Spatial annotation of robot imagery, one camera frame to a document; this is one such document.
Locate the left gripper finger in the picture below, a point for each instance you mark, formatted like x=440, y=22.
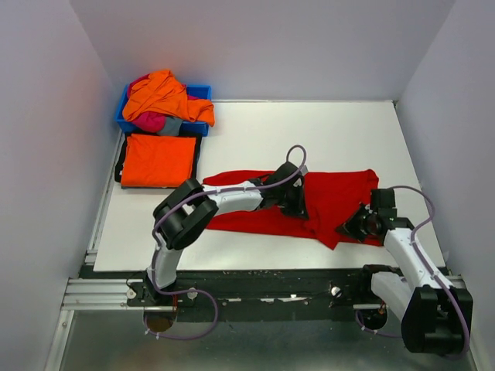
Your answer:
x=301, y=203
x=292, y=211

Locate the blue plastic bin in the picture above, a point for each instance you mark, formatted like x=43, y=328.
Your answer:
x=194, y=90

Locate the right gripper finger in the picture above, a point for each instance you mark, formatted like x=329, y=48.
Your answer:
x=366, y=235
x=358, y=219

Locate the folded orange t shirt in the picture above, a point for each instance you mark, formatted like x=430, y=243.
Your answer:
x=156, y=160

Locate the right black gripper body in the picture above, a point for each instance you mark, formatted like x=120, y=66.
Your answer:
x=371, y=215

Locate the aluminium extrusion rail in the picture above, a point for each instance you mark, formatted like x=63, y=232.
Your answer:
x=95, y=295

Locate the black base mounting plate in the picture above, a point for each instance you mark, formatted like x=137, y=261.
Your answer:
x=262, y=295

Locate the grey crumpled garment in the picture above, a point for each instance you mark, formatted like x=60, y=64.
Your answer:
x=171, y=127

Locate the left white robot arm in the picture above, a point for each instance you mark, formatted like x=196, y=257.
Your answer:
x=181, y=218

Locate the red t shirt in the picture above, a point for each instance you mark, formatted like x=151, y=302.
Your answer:
x=331, y=198

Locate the crumpled orange t shirt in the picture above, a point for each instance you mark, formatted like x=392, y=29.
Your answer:
x=160, y=92

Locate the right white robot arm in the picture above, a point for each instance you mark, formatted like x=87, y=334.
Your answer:
x=435, y=315

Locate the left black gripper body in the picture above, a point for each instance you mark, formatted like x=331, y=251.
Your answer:
x=289, y=198

